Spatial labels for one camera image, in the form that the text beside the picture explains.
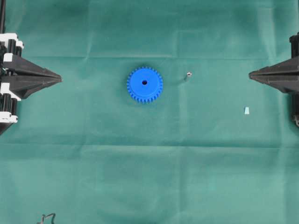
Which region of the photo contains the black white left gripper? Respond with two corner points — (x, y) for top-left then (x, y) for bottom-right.
(0, 33), (62, 134)

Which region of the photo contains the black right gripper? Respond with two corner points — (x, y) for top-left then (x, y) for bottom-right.
(248, 32), (299, 128)

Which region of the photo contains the blue plastic gear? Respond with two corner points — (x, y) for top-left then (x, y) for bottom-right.
(127, 67), (164, 104)

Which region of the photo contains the small light blue piece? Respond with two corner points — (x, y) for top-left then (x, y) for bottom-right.
(244, 107), (250, 115)

